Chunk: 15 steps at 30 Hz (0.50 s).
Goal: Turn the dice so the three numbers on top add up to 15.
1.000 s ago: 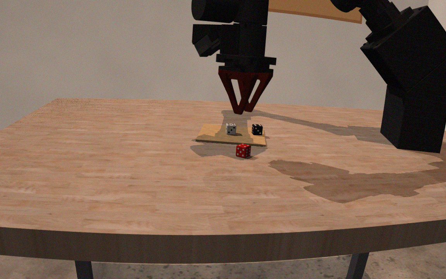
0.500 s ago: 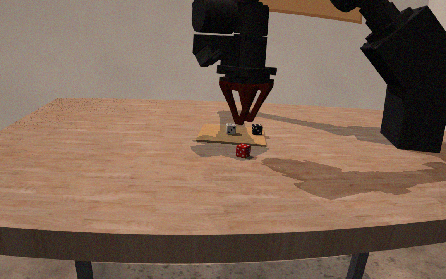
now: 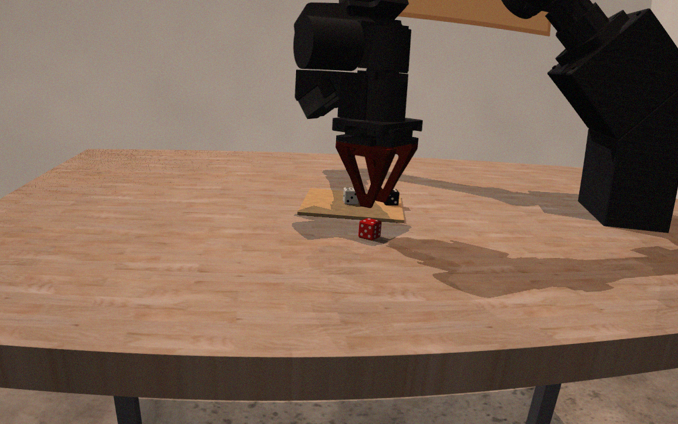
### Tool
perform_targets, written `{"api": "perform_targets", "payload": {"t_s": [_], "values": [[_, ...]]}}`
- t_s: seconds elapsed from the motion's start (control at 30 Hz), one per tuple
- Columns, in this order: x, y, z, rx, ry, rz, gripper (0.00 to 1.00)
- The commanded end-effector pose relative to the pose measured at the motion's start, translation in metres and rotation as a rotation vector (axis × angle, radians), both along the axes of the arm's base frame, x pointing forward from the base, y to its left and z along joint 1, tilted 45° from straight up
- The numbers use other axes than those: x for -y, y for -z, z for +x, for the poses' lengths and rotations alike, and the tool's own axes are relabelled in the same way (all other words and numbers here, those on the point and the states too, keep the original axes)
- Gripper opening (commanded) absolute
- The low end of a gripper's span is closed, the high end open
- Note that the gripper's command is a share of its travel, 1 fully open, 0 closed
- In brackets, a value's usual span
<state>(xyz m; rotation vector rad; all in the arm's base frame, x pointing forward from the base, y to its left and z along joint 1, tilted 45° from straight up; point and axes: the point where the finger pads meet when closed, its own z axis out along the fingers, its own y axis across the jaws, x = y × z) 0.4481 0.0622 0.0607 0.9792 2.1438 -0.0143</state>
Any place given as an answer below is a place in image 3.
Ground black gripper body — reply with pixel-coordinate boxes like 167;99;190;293
332;70;423;147

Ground red dice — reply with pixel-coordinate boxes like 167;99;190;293
358;218;381;240

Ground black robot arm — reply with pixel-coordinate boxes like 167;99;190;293
293;0;629;120

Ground black die with white pips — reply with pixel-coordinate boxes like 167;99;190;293
384;189;400;206

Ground beige die with black pips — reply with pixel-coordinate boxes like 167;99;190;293
343;187;358;204

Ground orange flat mat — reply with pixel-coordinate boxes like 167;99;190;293
297;188;404;223

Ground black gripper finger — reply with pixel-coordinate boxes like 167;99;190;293
335;141;397;208
365;143;418;203

